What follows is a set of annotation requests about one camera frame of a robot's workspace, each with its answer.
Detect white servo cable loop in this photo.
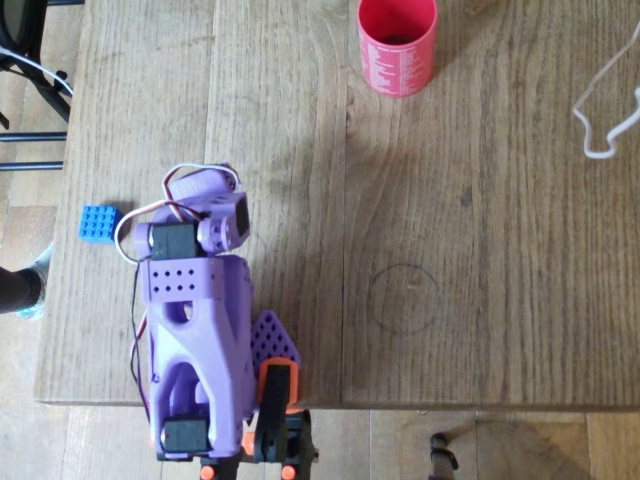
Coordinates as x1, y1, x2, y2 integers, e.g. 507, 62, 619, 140
113, 163, 239, 264

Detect black and red servo wires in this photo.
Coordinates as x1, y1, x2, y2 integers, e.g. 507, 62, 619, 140
130, 259, 154, 426

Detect thin white cord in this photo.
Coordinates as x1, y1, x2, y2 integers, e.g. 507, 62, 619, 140
0, 44, 75, 96

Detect black chair base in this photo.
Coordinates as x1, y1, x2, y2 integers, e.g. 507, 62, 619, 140
0, 0, 74, 172

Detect long white cable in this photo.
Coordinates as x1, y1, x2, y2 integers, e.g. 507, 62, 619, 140
572, 22, 640, 160

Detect blue studded toy block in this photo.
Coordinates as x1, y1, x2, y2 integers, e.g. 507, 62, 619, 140
78, 203, 125, 247

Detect person's leg dark trousers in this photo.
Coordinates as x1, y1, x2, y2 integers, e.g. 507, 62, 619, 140
0, 266, 42, 315

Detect light teal shoe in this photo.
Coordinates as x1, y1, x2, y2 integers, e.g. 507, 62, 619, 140
14, 242, 55, 321

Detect red cup with white print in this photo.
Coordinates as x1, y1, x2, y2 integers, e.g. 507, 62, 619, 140
357, 0, 439, 99

